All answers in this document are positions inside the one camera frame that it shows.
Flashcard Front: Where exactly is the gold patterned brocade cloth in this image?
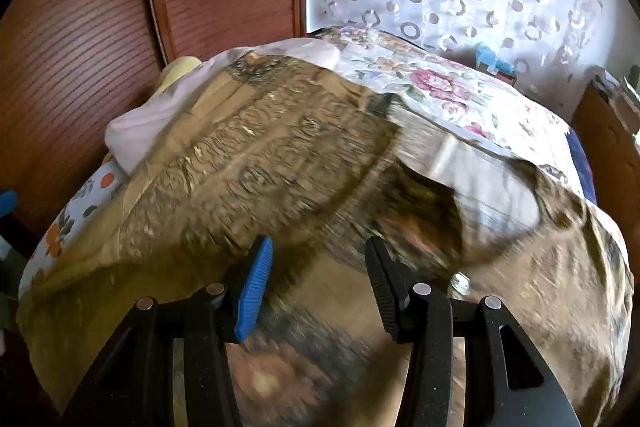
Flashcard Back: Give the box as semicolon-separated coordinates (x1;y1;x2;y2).
18;54;634;426

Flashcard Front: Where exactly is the floral and orange print bedspread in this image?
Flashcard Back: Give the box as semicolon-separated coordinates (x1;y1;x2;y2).
17;26;585;296

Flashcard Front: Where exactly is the red-brown wooden wardrobe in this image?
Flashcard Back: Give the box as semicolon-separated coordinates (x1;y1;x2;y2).
1;0;303;232

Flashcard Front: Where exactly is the white cloth pile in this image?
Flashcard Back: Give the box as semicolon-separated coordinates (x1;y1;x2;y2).
104;38;340;174

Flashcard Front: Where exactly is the clutter on sideboard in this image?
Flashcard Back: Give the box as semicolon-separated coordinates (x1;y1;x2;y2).
591;66;639;136

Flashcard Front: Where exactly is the dark blue blanket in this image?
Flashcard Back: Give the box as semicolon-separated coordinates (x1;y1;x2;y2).
566;128;597;204

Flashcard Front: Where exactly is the wooden sideboard cabinet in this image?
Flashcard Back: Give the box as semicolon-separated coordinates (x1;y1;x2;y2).
572;83;639;282

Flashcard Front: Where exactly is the blue item on small box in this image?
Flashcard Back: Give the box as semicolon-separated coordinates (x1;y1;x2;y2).
474;43;515;77

